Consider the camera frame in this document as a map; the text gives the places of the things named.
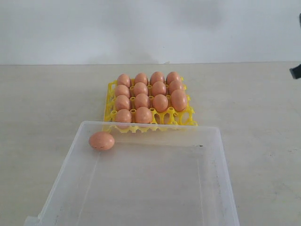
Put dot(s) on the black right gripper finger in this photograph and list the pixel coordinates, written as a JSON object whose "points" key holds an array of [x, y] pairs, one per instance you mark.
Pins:
{"points": [[296, 72]]}

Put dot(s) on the yellow plastic egg tray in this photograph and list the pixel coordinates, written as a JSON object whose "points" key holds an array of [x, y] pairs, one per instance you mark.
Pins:
{"points": [[135, 109]]}

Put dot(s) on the clear plastic bin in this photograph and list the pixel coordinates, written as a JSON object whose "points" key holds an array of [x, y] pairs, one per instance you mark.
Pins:
{"points": [[175, 177]]}

